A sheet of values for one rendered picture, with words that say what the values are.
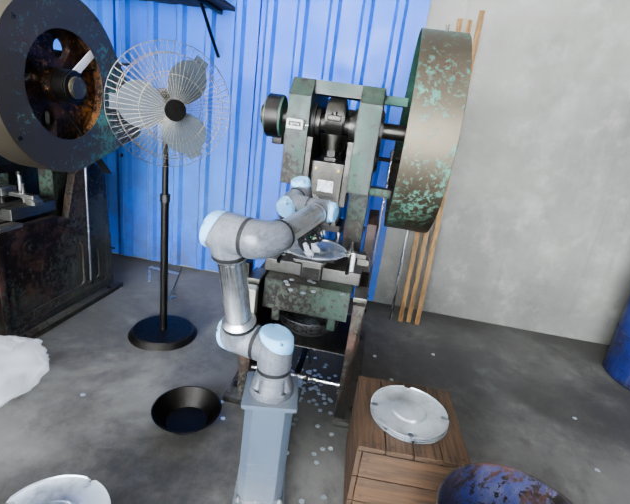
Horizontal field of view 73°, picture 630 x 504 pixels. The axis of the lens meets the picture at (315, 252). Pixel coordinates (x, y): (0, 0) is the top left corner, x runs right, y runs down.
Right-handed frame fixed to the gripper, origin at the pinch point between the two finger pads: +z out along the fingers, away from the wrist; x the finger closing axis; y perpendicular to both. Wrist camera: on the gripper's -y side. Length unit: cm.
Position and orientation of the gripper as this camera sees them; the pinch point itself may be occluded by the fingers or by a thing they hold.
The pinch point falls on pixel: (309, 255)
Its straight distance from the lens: 180.4
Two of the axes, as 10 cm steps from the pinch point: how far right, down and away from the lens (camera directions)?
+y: 6.1, 3.3, -7.2
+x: 7.8, -4.0, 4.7
